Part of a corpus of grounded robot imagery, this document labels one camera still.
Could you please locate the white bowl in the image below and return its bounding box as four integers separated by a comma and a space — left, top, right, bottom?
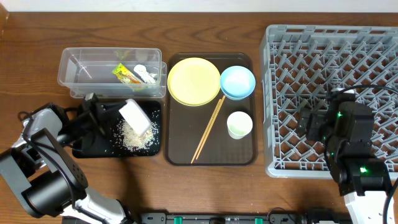
119, 99, 151, 136

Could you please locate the yellow green snack wrapper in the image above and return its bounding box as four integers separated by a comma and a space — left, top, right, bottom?
112, 63, 142, 84

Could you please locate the pale green cup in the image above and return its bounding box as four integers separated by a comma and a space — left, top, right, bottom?
227, 111, 253, 139

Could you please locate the light blue bowl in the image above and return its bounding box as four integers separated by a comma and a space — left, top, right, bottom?
220, 65, 256, 100

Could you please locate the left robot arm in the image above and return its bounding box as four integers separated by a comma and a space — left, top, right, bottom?
1, 103, 135, 223

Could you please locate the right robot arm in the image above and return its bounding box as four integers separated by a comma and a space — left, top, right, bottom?
296, 86, 397, 223

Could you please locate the grey dishwasher rack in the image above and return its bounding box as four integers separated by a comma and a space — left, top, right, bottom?
260, 25, 397, 179

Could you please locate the pile of rice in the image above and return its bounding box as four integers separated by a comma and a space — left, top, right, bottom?
109, 116, 161, 157

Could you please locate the black tray bin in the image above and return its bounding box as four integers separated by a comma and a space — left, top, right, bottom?
72, 101, 162, 159

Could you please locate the clear plastic bin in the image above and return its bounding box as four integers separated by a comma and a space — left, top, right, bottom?
58, 47, 167, 98

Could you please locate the crumpled white napkin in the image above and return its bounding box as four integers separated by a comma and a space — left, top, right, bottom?
134, 65, 156, 84

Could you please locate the dark brown serving tray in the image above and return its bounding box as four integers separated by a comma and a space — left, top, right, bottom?
163, 52, 258, 167

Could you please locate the yellow plate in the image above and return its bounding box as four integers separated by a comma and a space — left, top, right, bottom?
167, 57, 221, 106

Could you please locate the wooden chopstick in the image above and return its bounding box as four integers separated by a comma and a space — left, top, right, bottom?
190, 95, 225, 165
194, 96, 226, 161

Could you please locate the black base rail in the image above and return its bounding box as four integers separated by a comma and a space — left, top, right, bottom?
125, 207, 353, 224

